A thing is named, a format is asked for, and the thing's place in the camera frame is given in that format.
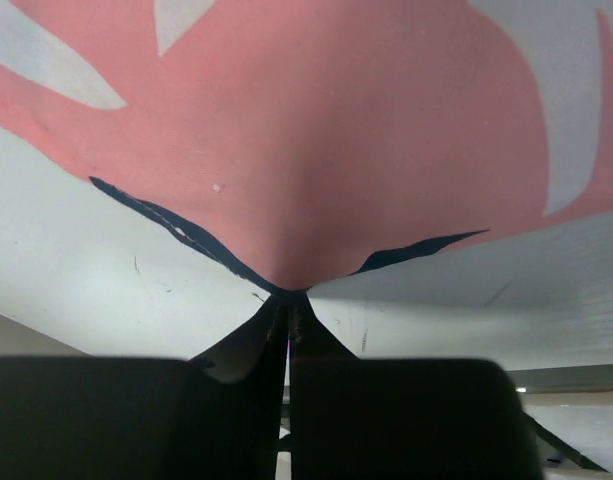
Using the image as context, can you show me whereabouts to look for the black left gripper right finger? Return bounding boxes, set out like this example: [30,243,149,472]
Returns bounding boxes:
[290,297,542,480]

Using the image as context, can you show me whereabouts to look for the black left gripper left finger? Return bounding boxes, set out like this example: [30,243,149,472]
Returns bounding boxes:
[0,297,288,479]

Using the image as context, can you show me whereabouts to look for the pink shark print shorts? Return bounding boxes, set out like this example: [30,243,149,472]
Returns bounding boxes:
[0,1,613,291]

